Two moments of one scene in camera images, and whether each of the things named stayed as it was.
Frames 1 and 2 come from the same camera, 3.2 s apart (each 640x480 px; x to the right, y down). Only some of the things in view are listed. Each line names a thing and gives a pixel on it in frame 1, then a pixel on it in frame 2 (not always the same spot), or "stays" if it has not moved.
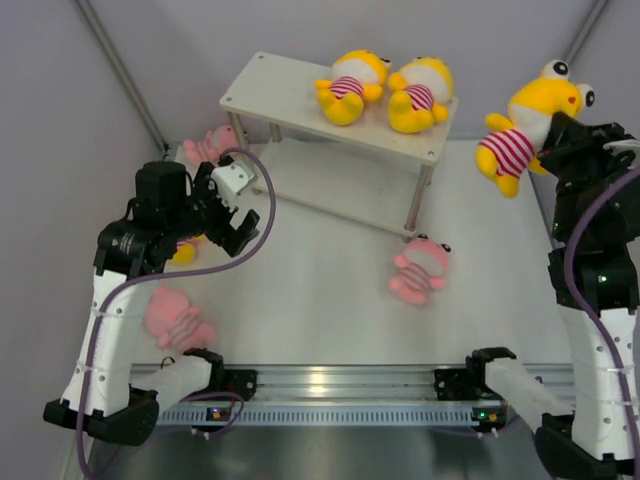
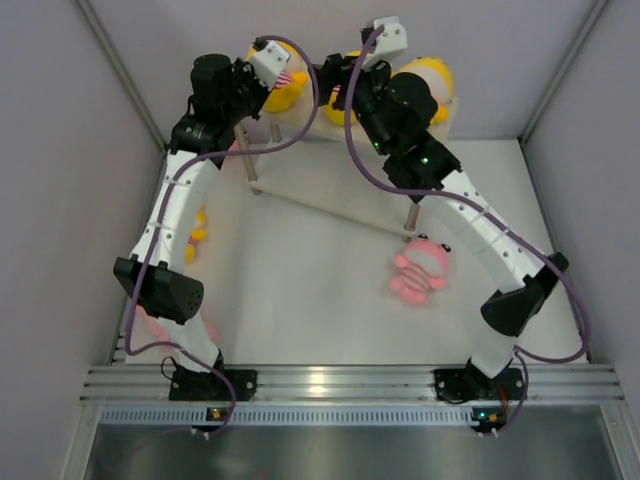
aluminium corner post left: (90, 19) stays
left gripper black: (225, 211) → (244, 71)
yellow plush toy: (186, 249) → (291, 100)
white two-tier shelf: (365, 171) stays
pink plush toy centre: (422, 266) stays
